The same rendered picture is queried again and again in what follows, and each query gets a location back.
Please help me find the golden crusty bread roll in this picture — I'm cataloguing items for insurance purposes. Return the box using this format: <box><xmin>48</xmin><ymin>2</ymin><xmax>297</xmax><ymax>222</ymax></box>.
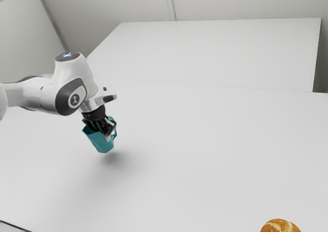
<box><xmin>260</xmin><ymin>218</ymin><xmax>301</xmax><ymax>232</ymax></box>

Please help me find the teal faceted mug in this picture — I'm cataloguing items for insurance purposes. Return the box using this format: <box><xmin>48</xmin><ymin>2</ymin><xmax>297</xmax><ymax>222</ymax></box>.
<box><xmin>81</xmin><ymin>116</ymin><xmax>119</xmax><ymax>154</ymax></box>

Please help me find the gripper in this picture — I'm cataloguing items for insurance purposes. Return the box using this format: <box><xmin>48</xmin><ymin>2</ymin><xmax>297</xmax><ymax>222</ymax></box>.
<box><xmin>81</xmin><ymin>106</ymin><xmax>117</xmax><ymax>142</ymax></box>

